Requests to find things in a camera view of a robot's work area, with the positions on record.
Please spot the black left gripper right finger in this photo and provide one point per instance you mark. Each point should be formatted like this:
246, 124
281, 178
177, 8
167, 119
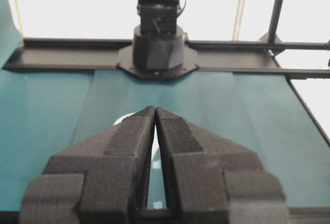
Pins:
211, 179

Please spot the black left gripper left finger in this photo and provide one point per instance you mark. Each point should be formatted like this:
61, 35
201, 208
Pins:
97, 180

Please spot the white paper cup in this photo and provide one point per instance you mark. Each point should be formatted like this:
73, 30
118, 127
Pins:
155, 152

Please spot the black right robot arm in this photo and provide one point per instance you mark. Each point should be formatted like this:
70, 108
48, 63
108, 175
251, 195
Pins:
158, 50

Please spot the black aluminium frame rail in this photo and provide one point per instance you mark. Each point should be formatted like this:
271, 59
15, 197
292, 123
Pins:
79, 55

